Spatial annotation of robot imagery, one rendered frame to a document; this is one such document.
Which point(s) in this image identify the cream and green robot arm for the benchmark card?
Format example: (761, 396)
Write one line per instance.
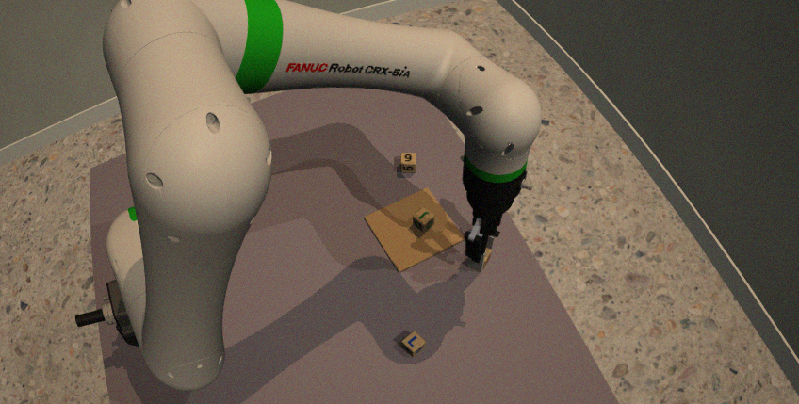
(199, 159)

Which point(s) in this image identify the tan square mat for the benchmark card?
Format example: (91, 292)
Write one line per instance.
(405, 245)

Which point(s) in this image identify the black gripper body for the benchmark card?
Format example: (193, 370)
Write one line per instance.
(485, 211)

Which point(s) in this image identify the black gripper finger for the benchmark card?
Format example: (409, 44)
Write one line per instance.
(475, 248)
(494, 233)

